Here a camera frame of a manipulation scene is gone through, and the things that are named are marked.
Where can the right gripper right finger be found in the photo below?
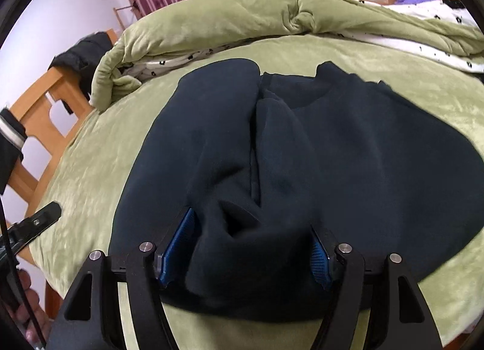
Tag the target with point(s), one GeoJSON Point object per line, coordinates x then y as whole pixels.
{"type": "Point", "coordinates": [399, 315]}

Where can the green plush bed sheet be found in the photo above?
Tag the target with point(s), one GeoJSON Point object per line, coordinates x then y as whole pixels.
{"type": "Point", "coordinates": [94, 168]}

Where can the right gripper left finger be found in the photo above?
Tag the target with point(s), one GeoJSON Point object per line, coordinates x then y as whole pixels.
{"type": "Point", "coordinates": [90, 316]}

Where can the striped black white garment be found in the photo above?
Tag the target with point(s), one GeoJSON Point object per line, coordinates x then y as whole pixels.
{"type": "Point", "coordinates": [13, 137]}

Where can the wooden bed frame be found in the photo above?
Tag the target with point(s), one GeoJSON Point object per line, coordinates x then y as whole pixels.
{"type": "Point", "coordinates": [53, 109]}

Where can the green folded quilt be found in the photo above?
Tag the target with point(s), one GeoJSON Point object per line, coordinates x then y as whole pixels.
{"type": "Point", "coordinates": [194, 26]}

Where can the black remote on quilt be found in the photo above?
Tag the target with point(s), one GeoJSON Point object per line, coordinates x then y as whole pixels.
{"type": "Point", "coordinates": [454, 4]}

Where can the dark navy sweatshirt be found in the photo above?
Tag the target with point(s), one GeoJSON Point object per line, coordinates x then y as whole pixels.
{"type": "Point", "coordinates": [263, 160]}

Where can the black garment on headboard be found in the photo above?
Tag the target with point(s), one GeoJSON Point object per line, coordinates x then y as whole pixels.
{"type": "Point", "coordinates": [84, 57]}

